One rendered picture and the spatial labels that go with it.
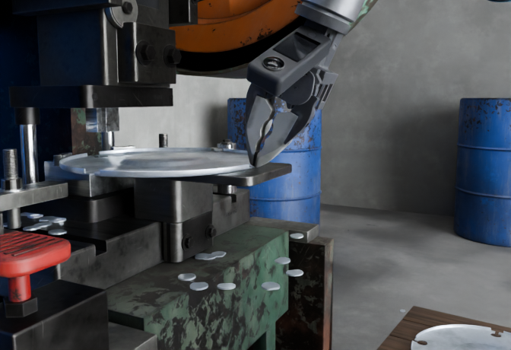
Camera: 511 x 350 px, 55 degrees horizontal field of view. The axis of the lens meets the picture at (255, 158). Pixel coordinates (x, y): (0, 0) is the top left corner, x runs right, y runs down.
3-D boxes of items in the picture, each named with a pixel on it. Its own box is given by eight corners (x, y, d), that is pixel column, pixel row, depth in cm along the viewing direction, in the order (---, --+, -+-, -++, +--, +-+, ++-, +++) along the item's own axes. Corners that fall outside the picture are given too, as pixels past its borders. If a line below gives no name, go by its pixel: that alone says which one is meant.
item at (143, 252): (251, 220, 92) (251, 189, 92) (58, 313, 52) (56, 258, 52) (127, 205, 106) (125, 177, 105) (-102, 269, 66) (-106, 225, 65)
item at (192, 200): (293, 251, 72) (294, 160, 70) (249, 283, 59) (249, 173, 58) (156, 230, 83) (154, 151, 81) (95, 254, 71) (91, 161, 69)
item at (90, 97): (177, 121, 82) (176, 87, 82) (87, 127, 65) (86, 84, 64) (104, 119, 90) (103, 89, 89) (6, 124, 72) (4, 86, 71)
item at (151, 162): (11, 168, 66) (11, 162, 65) (150, 148, 91) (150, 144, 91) (192, 185, 53) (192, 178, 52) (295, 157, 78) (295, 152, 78)
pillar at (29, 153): (42, 190, 74) (37, 97, 72) (30, 192, 72) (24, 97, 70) (32, 189, 75) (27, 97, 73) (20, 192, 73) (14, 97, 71)
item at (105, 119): (123, 130, 78) (122, 107, 78) (101, 132, 74) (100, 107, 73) (108, 130, 79) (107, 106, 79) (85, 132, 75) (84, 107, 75)
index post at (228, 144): (237, 192, 89) (237, 138, 88) (230, 194, 86) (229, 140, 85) (224, 190, 90) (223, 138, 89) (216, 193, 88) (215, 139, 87)
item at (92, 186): (157, 181, 82) (156, 154, 82) (90, 196, 69) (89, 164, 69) (115, 177, 86) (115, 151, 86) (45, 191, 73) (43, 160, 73)
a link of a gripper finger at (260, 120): (268, 161, 70) (294, 103, 67) (250, 167, 64) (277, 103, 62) (249, 151, 71) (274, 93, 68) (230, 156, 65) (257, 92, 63)
